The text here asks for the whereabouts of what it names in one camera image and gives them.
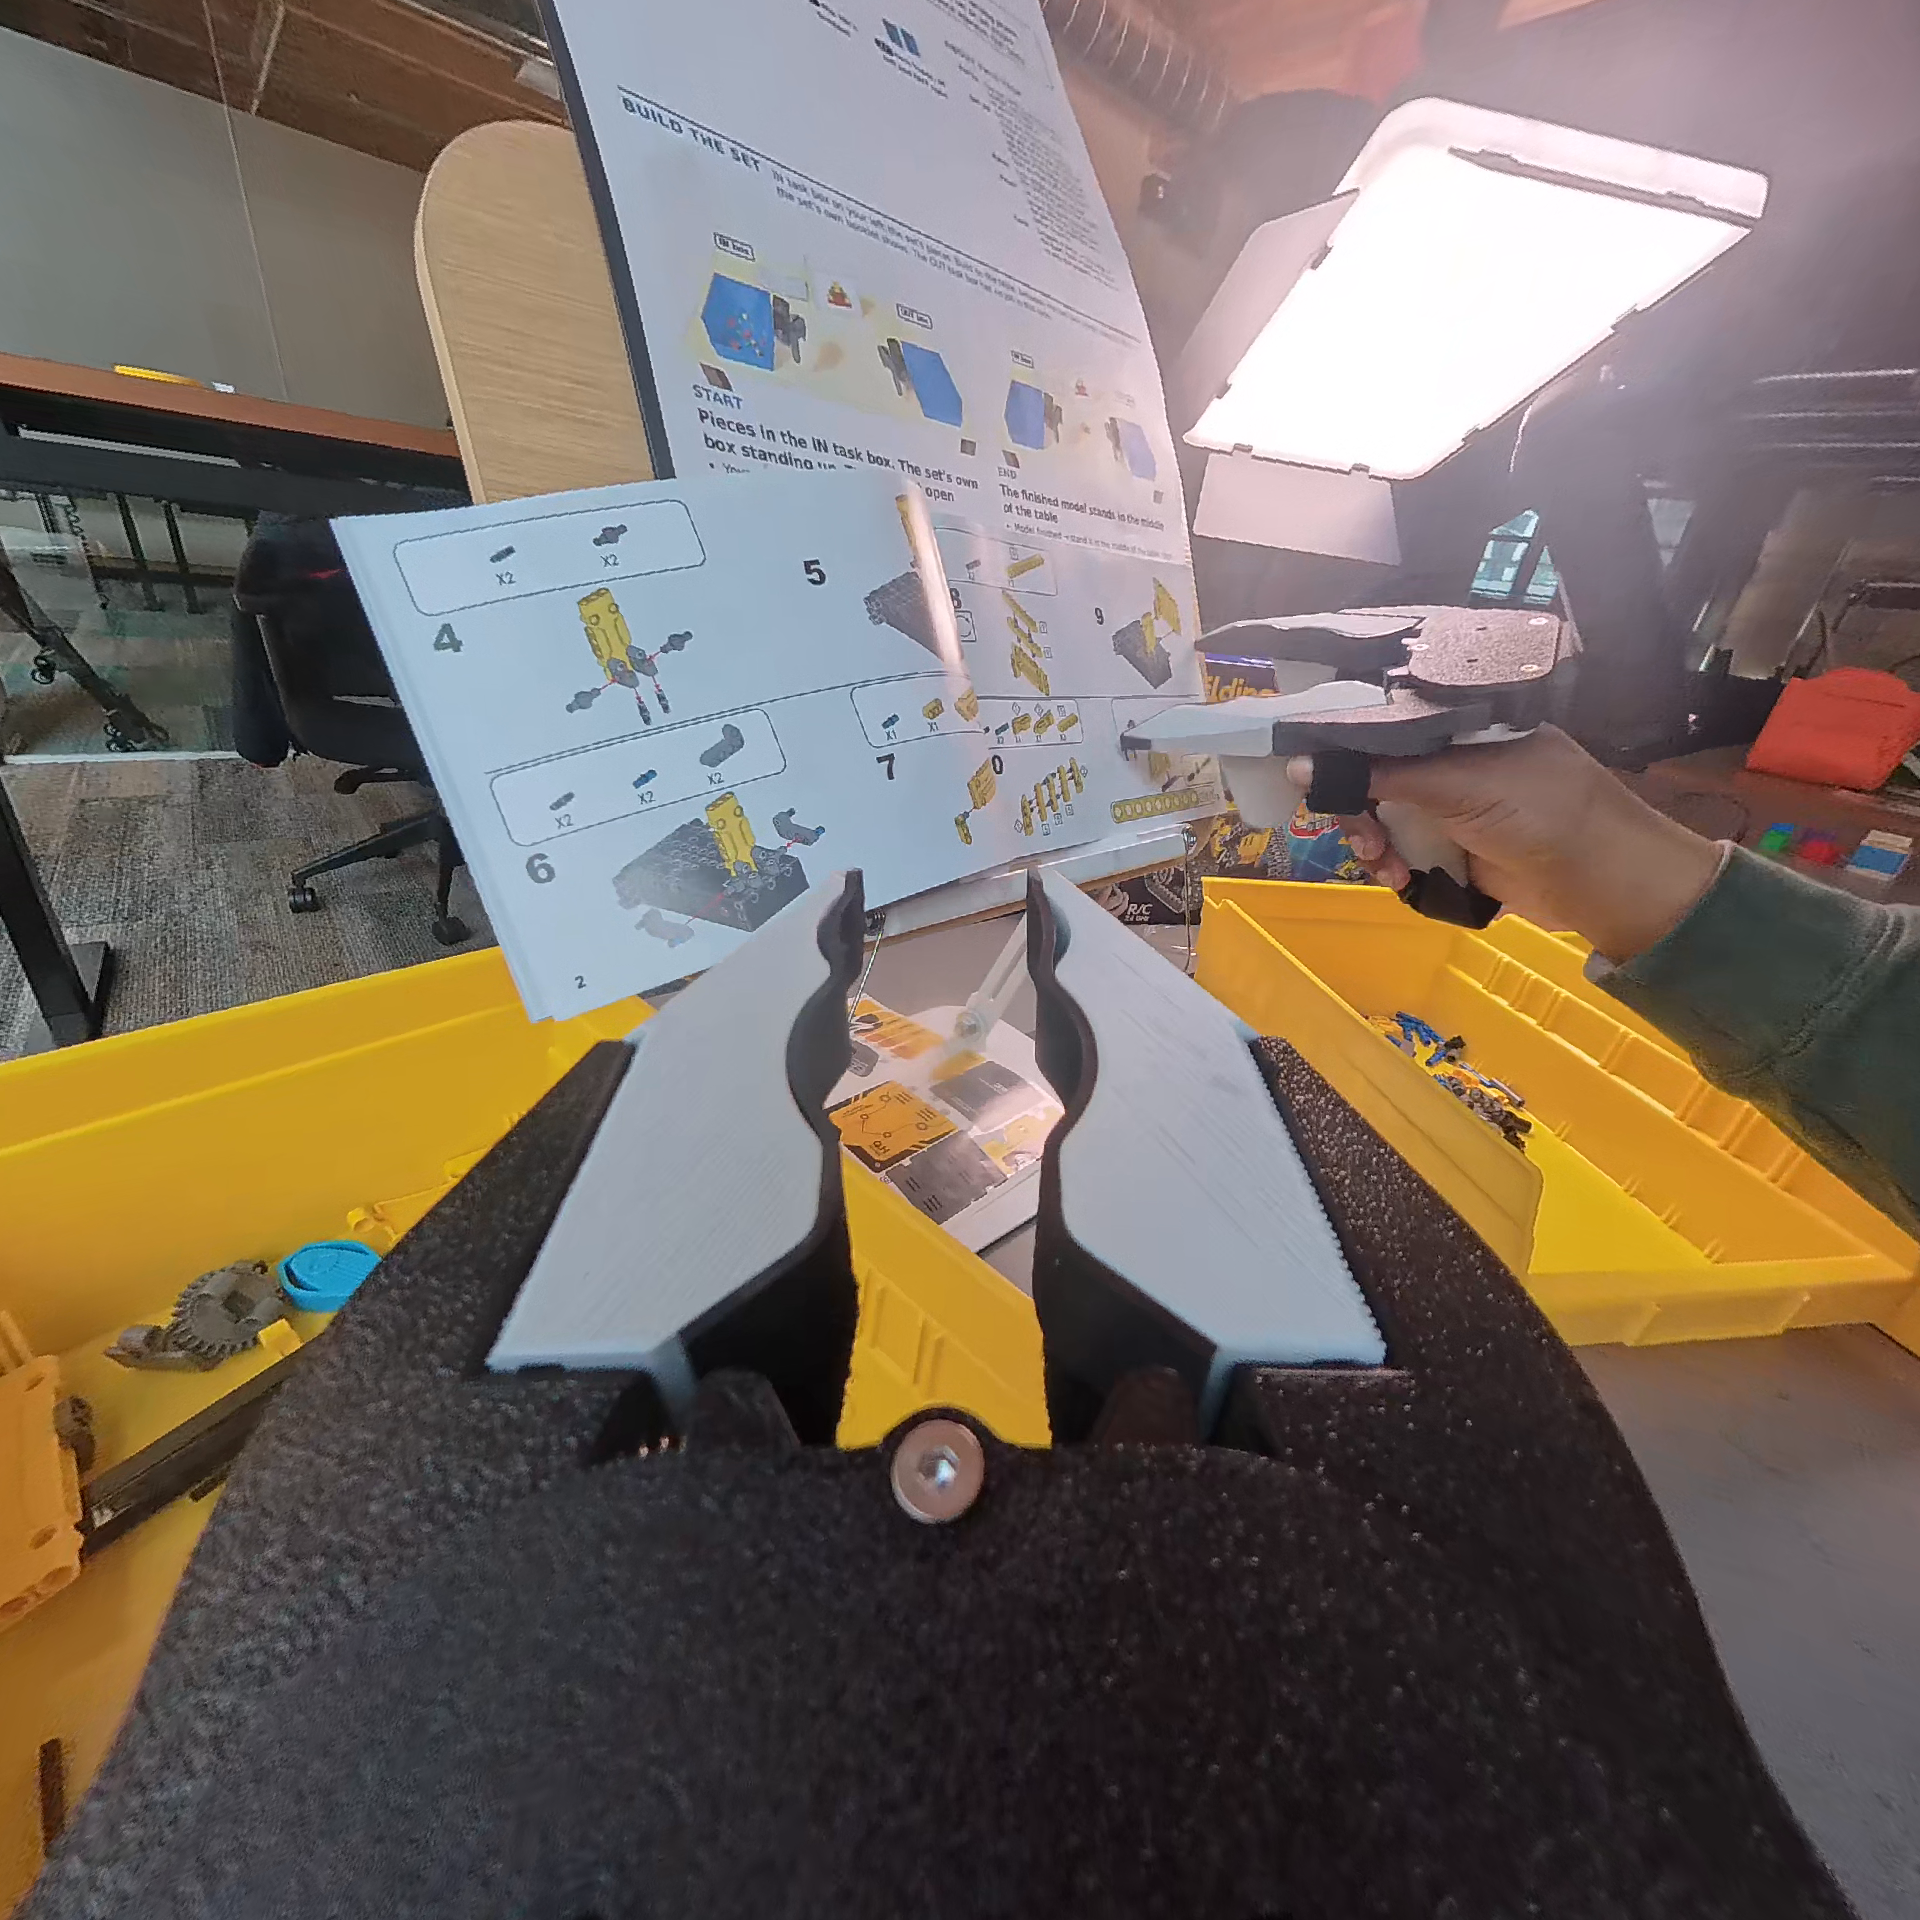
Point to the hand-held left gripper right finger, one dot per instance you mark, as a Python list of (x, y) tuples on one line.
[(1201, 1200)]

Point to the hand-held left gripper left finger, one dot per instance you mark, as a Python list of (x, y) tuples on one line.
[(661, 1200)]

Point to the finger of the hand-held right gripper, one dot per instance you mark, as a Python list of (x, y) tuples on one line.
[(1245, 723)]

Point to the heap of blue grey parts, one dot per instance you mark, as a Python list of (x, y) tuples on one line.
[(1463, 1072)]

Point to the yellow plastic bin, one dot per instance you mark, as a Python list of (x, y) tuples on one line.
[(1651, 1244), (1622, 1021), (224, 1109)]

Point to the lego instruction booklet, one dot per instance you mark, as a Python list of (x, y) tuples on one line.
[(674, 720)]

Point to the person's right forearm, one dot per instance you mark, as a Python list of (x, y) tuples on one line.
[(1785, 991)]

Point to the person's right hand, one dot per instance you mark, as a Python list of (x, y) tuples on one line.
[(1560, 856)]

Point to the robot kit box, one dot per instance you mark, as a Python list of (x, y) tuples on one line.
[(1319, 848)]

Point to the printed parts leaflet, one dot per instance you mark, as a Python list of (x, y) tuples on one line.
[(902, 1126)]

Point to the orange container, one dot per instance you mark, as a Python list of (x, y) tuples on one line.
[(1838, 727)]

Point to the studio light panel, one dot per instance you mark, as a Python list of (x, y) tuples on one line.
[(1470, 285)]

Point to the coloured toy blocks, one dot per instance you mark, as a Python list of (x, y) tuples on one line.
[(1838, 848)]

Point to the printed task sheet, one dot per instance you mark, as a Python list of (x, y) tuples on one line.
[(840, 300)]

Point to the wooden stand board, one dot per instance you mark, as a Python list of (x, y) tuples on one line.
[(525, 331)]

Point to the wooden top office desk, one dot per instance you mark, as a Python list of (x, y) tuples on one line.
[(224, 412)]

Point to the white stand post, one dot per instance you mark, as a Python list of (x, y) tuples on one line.
[(998, 983)]

